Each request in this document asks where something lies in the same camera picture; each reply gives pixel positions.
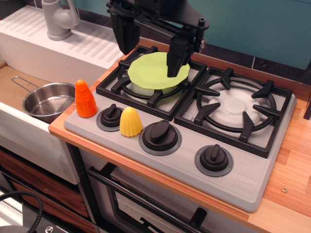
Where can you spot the black burner grate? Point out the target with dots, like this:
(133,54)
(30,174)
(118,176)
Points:
(276,105)
(161,105)

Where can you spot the grey toy faucet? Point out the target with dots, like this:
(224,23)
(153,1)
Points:
(59,21)

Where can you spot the black left burner grate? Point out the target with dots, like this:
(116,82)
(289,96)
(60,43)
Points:
(161,105)

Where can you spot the stainless steel pot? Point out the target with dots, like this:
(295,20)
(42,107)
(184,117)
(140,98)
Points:
(47,102)

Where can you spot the grey toy stove top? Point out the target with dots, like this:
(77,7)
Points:
(243,186)

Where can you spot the black oven door handle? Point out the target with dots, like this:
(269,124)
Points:
(104,177)

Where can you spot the white toy sink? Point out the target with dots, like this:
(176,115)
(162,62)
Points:
(29,58)

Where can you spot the orange toy carrot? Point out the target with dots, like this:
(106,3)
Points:
(84,99)

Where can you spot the black right burner grate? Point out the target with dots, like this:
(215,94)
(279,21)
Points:
(276,105)

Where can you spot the yellow toy corn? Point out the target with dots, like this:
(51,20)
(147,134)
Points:
(130,122)

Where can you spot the white right burner disc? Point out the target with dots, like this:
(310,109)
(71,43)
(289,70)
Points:
(232,105)

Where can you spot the light green plastic plate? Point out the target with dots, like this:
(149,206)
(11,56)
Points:
(150,71)

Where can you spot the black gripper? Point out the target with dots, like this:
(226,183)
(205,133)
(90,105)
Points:
(168,17)

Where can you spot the black right stove knob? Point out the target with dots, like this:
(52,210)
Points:
(214,161)

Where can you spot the white left burner disc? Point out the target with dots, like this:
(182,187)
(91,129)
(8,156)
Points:
(147,92)

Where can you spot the white burner disc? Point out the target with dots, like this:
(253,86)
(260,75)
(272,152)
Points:
(147,92)
(232,105)

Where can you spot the black left stove knob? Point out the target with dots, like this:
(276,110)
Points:
(109,119)

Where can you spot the black middle stove knob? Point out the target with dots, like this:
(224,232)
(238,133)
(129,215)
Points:
(160,138)

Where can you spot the black stove knob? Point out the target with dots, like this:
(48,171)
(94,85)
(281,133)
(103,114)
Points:
(160,138)
(214,161)
(109,119)

